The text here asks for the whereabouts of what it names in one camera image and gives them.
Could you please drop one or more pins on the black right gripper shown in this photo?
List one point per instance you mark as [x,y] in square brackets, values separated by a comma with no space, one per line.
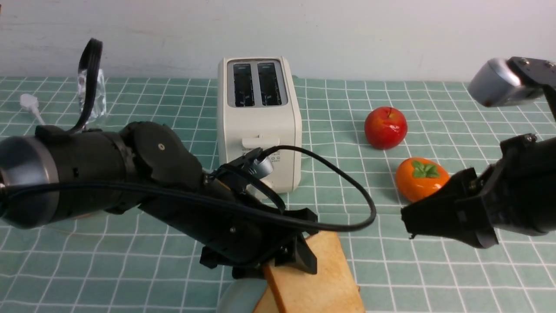
[471,220]

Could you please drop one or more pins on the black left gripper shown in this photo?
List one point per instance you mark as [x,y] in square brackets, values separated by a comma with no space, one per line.
[234,227]

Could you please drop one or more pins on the toasted bread slice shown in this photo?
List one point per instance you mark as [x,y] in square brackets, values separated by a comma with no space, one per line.
[332,290]

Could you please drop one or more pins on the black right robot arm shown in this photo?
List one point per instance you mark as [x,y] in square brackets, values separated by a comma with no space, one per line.
[517,193]

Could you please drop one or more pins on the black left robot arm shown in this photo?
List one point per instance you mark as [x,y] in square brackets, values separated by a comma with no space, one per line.
[54,176]

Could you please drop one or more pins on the orange persimmon with green leaf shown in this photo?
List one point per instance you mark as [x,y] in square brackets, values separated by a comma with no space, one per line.
[418,178]

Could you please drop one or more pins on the red yellow apple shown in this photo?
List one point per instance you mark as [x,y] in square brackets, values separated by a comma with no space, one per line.
[385,128]

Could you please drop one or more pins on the white toaster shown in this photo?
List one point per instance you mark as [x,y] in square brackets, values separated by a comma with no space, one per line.
[257,106]

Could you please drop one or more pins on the green checkered tablecloth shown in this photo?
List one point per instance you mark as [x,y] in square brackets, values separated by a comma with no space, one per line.
[135,264]

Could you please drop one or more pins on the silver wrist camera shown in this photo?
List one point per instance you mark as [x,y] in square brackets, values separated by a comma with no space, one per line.
[495,85]

